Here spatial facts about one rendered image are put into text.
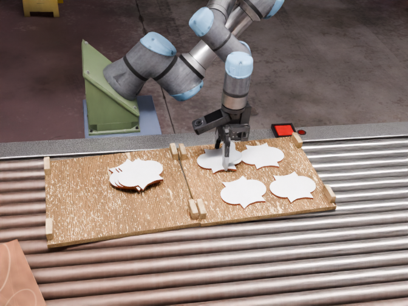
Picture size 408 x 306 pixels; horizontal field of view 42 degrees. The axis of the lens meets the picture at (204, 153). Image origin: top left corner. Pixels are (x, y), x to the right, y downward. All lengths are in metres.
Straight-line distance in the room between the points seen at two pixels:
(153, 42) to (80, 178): 0.52
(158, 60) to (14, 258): 0.86
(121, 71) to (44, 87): 2.11
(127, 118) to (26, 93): 2.07
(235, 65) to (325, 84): 2.67
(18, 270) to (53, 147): 0.62
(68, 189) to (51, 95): 2.28
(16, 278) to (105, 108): 0.79
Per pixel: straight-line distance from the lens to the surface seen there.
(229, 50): 1.56
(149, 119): 1.98
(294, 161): 1.73
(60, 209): 1.54
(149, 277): 1.37
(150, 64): 1.83
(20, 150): 1.81
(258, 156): 1.71
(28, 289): 1.23
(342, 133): 1.95
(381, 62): 4.60
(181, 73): 1.86
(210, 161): 1.67
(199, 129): 1.57
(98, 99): 1.83
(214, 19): 1.55
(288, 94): 3.91
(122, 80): 1.85
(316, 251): 1.49
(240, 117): 1.59
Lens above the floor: 1.99
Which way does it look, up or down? 38 degrees down
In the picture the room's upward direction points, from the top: 4 degrees clockwise
